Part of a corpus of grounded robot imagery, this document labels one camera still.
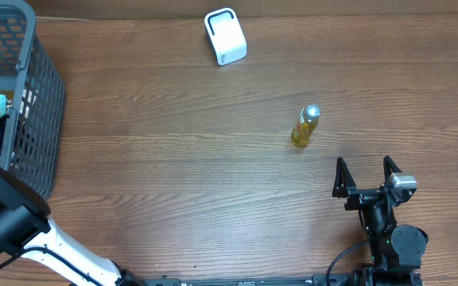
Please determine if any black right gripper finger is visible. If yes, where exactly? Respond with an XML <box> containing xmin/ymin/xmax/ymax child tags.
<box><xmin>332</xmin><ymin>157</ymin><xmax>356</xmax><ymax>198</ymax></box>
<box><xmin>383</xmin><ymin>156</ymin><xmax>402</xmax><ymax>183</ymax></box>

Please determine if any yellow liquid bottle silver cap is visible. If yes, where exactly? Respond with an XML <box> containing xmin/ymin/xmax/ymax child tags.
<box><xmin>291</xmin><ymin>104</ymin><xmax>321</xmax><ymax>148</ymax></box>

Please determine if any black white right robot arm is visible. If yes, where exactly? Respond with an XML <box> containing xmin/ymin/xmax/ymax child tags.
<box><xmin>325</xmin><ymin>156</ymin><xmax>429</xmax><ymax>286</ymax></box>

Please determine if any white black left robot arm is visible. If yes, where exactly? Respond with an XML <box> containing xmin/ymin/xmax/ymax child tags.
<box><xmin>0</xmin><ymin>168</ymin><xmax>142</xmax><ymax>286</ymax></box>

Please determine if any grey plastic mesh basket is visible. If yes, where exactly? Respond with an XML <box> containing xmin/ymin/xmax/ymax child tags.
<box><xmin>0</xmin><ymin>1</ymin><xmax>66</xmax><ymax>199</ymax></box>

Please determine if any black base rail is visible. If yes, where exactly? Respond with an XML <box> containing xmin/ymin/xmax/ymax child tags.
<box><xmin>69</xmin><ymin>273</ymin><xmax>373</xmax><ymax>286</ymax></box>

